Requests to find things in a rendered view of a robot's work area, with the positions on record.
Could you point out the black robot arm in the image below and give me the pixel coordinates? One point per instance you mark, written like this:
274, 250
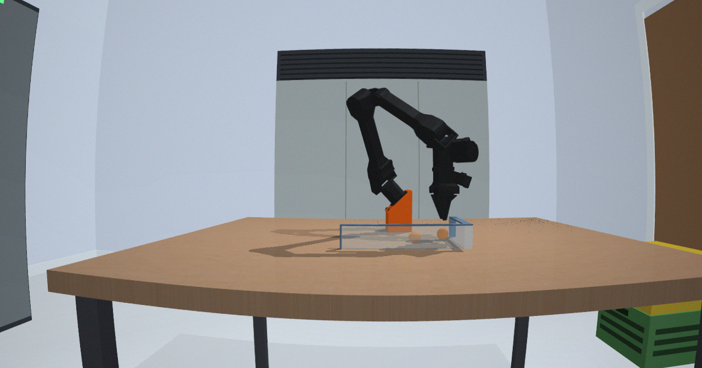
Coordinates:
428, 128

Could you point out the low clear walls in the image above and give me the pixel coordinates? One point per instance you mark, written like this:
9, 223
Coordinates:
406, 238

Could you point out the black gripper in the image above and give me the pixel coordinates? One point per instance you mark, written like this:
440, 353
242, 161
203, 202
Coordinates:
444, 192

